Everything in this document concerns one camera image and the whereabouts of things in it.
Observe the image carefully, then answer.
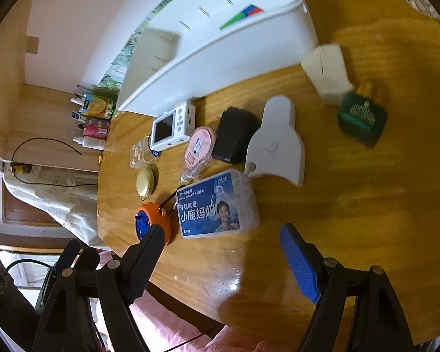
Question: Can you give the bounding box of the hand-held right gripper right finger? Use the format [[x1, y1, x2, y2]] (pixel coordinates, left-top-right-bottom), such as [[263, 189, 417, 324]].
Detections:
[[280, 223, 415, 352]]

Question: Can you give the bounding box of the white paper box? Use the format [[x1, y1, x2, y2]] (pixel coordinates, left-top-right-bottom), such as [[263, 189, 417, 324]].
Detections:
[[301, 43, 355, 105]]

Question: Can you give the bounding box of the white plastic device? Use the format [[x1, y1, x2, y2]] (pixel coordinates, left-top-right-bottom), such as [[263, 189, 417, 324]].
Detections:
[[244, 96, 306, 187]]

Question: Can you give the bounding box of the pink correction tape dispenser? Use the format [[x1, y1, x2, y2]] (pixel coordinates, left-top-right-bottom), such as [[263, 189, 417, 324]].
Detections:
[[180, 125, 218, 182]]

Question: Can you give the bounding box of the cream oval case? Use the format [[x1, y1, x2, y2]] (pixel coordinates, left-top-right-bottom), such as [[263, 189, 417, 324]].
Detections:
[[136, 167, 158, 199]]

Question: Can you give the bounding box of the yellow packet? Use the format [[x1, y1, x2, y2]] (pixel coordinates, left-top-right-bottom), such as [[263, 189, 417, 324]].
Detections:
[[80, 93, 114, 119]]

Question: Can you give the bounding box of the blue label floss box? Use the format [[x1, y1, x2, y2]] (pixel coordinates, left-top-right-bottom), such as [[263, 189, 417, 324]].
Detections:
[[177, 170, 261, 239]]

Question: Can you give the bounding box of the white plastic sheet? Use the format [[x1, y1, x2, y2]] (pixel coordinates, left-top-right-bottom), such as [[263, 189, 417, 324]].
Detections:
[[4, 169, 109, 251]]

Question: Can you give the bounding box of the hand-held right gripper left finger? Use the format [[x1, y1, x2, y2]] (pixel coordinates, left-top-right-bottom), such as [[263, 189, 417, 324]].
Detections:
[[31, 224, 164, 352]]

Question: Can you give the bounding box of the orange blue tape measure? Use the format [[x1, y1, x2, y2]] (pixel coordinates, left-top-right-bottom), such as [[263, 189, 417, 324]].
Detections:
[[134, 202, 177, 246]]

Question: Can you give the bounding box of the white plastic storage bin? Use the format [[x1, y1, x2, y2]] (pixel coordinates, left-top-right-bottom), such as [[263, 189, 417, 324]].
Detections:
[[116, 0, 320, 118]]

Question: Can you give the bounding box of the white digital camera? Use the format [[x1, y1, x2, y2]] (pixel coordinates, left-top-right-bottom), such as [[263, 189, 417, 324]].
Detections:
[[151, 101, 196, 151]]

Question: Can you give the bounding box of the black power adapter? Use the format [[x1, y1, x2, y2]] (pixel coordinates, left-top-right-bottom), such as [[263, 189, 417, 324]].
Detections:
[[211, 107, 261, 165]]

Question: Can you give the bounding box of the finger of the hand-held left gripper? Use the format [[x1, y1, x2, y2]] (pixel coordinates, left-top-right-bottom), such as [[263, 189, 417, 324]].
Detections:
[[55, 239, 82, 270], [75, 247, 101, 275]]

